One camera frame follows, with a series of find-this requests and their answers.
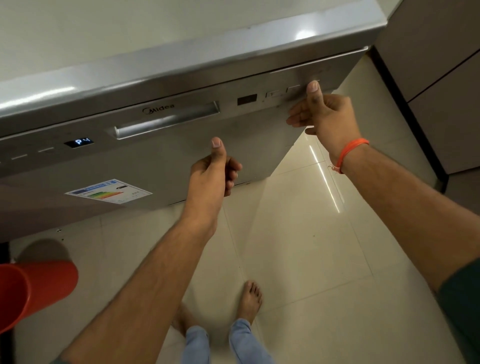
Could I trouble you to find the person's right forearm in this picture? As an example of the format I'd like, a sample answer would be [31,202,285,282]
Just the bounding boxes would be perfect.
[341,146,480,293]

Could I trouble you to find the person's right hand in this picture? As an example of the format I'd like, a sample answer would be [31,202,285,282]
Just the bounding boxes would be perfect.
[286,80,364,167]

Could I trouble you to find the orange thread wristband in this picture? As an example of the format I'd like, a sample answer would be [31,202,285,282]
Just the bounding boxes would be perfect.
[329,137,371,175]

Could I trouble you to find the red plastic bucket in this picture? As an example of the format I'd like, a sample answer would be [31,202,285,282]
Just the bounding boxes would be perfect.
[0,260,80,335]

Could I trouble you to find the person's left forearm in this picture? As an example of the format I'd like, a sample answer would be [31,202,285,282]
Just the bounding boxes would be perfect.
[59,219,218,364]

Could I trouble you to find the green shirt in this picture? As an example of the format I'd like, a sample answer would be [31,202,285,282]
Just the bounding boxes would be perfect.
[436,258,480,364]

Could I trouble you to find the silver dishwasher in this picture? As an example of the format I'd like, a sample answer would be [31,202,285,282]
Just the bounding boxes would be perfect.
[0,0,388,211]

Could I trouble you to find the person's left hand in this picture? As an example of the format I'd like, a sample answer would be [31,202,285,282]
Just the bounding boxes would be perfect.
[181,136,244,237]

